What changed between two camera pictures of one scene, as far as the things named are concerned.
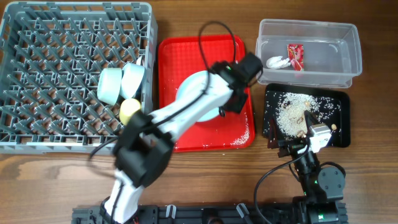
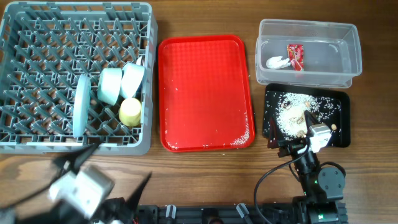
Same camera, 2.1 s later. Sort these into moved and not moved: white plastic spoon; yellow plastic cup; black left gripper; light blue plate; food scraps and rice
Moved: black left gripper; light blue plate
Not moved: food scraps and rice; yellow plastic cup; white plastic spoon
